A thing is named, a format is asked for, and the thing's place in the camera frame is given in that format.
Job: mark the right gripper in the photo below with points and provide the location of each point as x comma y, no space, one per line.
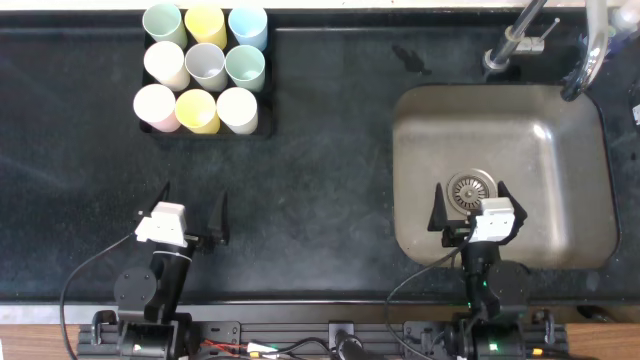
456,235

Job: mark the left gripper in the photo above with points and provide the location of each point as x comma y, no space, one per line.
199,242

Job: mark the pink cup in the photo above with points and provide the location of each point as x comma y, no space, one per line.
156,107

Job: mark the white cup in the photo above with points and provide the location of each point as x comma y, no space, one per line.
237,110

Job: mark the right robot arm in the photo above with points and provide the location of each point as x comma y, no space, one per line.
510,287

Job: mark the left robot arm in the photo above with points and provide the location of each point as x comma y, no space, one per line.
170,280

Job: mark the steel sink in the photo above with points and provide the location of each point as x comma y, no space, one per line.
540,140

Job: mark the yellow cup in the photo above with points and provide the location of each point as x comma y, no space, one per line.
205,24
197,110

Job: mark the grey cup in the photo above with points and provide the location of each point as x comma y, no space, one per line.
206,65

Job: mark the cream cup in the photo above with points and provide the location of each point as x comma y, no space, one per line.
166,62

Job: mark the green cup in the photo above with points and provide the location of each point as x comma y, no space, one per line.
245,67
164,22

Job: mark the black tray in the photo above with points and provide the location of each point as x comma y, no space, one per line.
267,75

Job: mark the steel tap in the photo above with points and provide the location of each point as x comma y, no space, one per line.
505,42

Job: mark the blue cup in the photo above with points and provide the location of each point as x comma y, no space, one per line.
248,25

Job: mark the blue soap bottle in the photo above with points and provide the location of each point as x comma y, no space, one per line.
625,22

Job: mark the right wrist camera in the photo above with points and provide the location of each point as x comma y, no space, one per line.
492,220

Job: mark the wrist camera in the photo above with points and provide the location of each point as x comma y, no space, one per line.
162,225
492,220

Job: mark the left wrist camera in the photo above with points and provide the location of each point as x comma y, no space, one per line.
162,225

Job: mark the mounting rail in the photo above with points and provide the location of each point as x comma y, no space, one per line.
290,332

